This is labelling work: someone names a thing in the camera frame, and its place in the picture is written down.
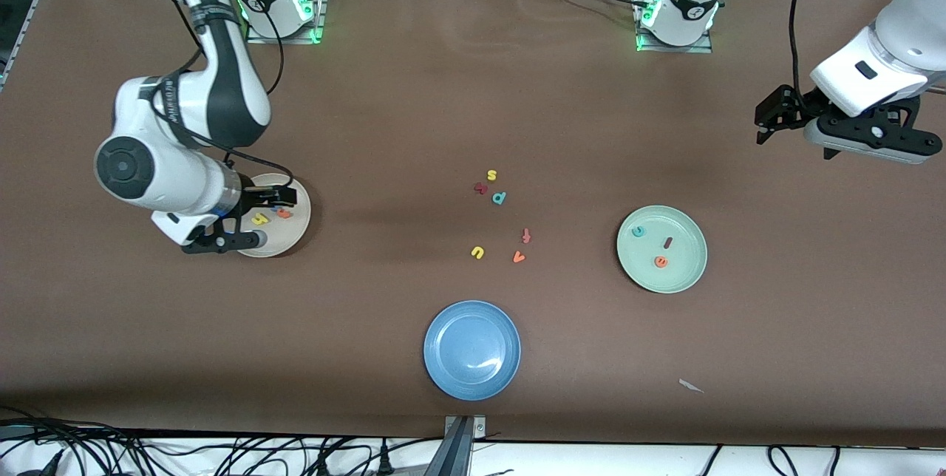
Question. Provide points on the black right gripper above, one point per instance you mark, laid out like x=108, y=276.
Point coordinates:
x=256, y=199

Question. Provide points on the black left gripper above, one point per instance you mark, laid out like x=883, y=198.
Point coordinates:
x=785, y=104

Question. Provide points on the yellow foam letter h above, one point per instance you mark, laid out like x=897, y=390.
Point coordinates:
x=259, y=219

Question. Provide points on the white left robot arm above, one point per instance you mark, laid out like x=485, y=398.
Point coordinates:
x=691, y=3

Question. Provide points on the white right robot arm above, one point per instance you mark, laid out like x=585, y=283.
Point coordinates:
x=177, y=114

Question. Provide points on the beige brown round plate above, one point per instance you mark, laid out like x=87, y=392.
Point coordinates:
x=292, y=236

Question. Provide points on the light green round plate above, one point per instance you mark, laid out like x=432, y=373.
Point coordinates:
x=684, y=273

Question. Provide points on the blue round plate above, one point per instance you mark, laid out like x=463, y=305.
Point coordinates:
x=471, y=350

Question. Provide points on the white paper scrap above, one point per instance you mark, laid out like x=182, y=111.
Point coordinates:
x=691, y=386

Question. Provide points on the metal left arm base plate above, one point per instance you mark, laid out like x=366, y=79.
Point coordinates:
x=695, y=49

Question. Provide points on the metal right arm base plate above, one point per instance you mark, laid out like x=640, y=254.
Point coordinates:
x=319, y=10

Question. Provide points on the grey metal bracket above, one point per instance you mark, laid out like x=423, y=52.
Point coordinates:
x=479, y=428

